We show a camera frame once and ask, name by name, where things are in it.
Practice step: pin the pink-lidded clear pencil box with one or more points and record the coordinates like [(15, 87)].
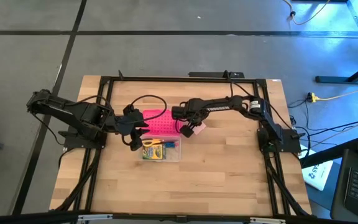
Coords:
[(162, 127)]

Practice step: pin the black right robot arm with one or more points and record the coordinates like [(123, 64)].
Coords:
[(238, 104)]

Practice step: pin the black overhead beam with brackets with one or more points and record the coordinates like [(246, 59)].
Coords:
[(26, 219)]

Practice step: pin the green yellow crayon box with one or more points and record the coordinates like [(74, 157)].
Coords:
[(154, 153)]

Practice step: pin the black desk leg frame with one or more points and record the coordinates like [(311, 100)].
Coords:
[(337, 80)]

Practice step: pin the pink sticky note pad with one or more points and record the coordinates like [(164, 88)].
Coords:
[(200, 128)]

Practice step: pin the black diagonal desk bar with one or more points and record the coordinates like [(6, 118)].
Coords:
[(328, 152)]

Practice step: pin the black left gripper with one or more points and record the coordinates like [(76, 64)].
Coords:
[(126, 126)]

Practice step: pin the black aluminium table frame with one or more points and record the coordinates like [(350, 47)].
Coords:
[(166, 79)]

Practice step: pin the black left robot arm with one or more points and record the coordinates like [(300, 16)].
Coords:
[(73, 113)]

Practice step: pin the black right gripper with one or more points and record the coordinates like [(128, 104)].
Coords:
[(190, 112)]

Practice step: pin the white paper with blue print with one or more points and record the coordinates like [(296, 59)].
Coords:
[(319, 177)]

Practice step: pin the black bar at table edge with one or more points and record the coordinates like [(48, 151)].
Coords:
[(210, 74)]

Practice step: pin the dark maroon pen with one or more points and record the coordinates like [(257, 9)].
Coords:
[(170, 142)]

